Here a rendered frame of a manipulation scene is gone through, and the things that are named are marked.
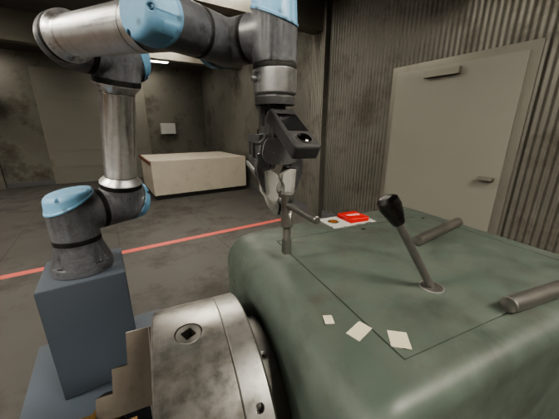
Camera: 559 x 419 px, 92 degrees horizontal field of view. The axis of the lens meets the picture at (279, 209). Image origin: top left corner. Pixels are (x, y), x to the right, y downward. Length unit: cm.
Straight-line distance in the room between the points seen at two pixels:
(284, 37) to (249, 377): 48
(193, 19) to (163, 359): 45
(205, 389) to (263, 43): 48
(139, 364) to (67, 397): 62
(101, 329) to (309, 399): 73
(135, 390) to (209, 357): 15
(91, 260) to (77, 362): 29
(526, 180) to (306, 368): 297
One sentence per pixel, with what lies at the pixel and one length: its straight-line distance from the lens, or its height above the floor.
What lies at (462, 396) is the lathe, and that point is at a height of 124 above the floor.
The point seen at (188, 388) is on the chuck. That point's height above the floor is 122.
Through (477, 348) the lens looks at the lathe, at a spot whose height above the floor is 125.
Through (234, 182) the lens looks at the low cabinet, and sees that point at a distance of 681.
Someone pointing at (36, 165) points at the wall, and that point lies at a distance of 977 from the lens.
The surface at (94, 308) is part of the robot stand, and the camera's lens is 94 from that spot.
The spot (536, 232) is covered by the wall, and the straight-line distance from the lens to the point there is 325.
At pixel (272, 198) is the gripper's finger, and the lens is 50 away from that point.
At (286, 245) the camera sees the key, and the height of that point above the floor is 129.
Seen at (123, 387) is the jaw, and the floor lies 114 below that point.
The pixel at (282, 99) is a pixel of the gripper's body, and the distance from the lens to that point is 48.
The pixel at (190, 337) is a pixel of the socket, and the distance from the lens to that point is 42.
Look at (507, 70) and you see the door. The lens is 324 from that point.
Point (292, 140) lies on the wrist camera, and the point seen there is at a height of 147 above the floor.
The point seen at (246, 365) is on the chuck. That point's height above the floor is 122.
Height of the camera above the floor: 149
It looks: 17 degrees down
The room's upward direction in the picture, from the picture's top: straight up
